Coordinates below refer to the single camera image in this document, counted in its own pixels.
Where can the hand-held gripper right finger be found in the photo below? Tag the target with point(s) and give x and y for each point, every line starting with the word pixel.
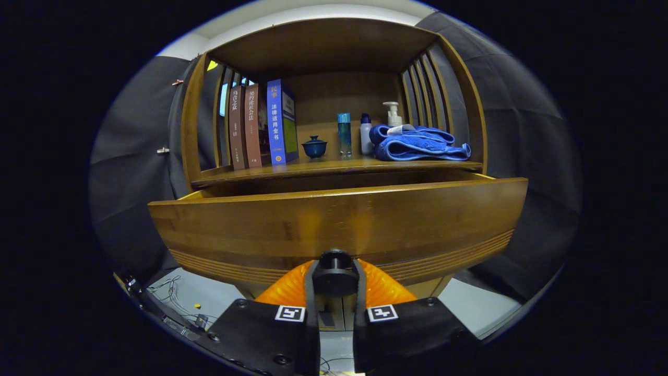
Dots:
pixel 360 339

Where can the reddish brown book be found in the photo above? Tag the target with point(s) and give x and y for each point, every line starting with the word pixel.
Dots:
pixel 253 128

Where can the white pump bottle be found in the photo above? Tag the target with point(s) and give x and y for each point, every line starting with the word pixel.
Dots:
pixel 394 117

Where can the blue book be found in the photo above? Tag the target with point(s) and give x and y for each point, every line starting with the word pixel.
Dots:
pixel 276 125

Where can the white bottle blue cap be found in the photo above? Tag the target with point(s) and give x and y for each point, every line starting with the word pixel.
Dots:
pixel 366 137

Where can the wooden drawer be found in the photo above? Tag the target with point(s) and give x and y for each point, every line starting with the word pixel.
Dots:
pixel 334 219

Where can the wooden cabinet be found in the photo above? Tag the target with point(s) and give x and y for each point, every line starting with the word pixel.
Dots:
pixel 339 47

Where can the teal glass bottle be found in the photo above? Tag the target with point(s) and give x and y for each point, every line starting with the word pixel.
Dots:
pixel 344 136

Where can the blue folded towel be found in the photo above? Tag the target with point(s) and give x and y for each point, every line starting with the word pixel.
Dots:
pixel 417 146

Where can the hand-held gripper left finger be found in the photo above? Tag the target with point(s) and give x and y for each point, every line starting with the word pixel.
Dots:
pixel 311 339

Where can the wooden countertop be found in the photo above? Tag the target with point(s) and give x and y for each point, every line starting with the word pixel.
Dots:
pixel 334 166

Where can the black backdrop cloth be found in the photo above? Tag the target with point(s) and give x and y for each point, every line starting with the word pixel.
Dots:
pixel 522 130

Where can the blue lidded teacup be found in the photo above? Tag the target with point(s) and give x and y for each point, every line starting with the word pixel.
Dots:
pixel 314 148

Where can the dark brown book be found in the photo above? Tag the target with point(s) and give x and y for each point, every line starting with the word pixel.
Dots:
pixel 237 130

